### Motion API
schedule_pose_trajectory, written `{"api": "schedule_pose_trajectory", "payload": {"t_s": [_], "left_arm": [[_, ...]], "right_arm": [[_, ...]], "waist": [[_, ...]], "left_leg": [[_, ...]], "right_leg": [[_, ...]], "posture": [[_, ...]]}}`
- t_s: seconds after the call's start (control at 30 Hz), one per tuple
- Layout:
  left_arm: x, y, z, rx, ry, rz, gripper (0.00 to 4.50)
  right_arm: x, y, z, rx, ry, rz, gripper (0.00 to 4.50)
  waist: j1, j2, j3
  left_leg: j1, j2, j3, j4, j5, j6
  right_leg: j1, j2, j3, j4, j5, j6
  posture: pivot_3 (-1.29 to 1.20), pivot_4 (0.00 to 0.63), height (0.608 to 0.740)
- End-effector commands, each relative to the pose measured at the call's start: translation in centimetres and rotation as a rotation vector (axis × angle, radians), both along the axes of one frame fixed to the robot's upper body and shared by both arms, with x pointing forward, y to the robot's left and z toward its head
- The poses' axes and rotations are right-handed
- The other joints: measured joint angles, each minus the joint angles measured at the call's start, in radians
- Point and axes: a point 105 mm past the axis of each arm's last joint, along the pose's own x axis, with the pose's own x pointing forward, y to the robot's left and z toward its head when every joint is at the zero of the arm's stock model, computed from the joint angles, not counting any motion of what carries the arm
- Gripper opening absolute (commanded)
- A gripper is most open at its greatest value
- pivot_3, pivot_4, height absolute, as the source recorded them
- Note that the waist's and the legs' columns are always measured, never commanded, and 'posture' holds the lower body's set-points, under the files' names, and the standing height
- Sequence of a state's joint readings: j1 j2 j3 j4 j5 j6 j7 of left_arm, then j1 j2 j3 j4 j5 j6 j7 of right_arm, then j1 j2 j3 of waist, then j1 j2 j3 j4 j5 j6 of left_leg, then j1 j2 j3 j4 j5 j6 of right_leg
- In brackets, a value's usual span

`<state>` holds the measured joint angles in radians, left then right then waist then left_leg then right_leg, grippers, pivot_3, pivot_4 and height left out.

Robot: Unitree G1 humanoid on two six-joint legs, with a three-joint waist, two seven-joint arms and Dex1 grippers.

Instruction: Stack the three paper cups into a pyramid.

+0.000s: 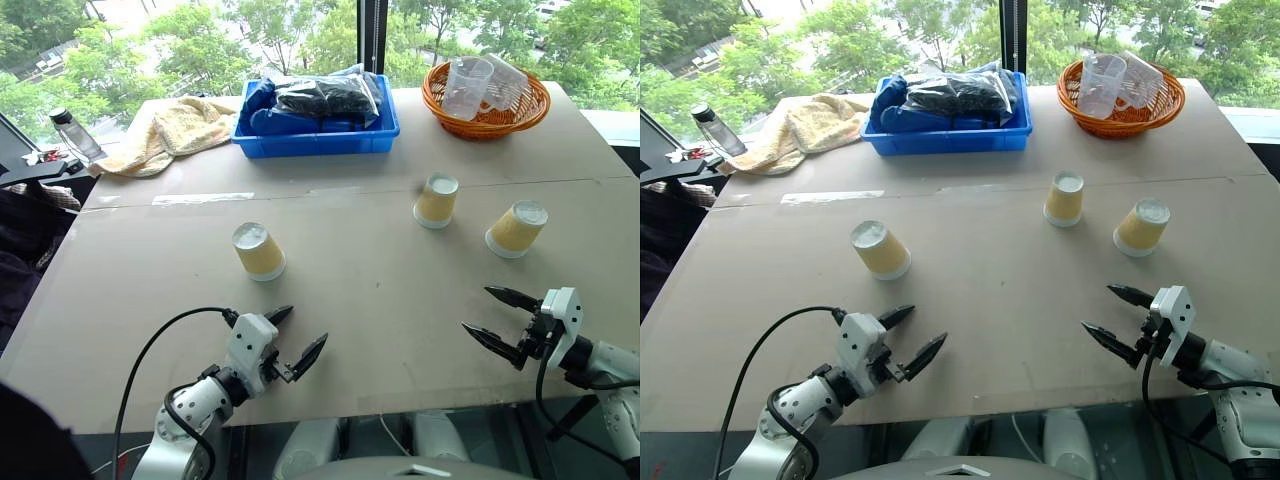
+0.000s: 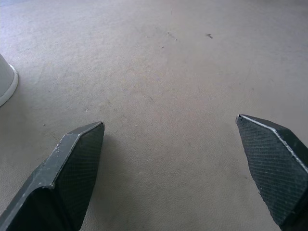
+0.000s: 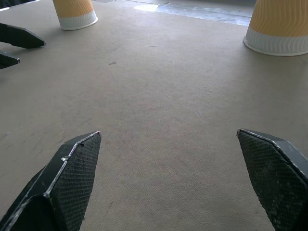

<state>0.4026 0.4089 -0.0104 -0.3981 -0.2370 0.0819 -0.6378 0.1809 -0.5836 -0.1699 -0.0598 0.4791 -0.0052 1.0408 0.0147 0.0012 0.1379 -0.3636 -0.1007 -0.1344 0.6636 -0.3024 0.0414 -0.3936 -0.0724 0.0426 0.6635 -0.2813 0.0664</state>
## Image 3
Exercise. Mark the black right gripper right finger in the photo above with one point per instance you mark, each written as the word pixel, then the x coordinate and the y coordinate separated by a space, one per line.
pixel 274 173

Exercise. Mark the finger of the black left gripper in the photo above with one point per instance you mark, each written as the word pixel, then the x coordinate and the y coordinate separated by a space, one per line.
pixel 7 61
pixel 19 37

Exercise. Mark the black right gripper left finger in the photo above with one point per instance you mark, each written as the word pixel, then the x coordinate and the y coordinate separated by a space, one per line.
pixel 65 183

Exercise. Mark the orange and white paper cup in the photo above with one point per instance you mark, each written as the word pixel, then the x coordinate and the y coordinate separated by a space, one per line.
pixel 279 29
pixel 75 14

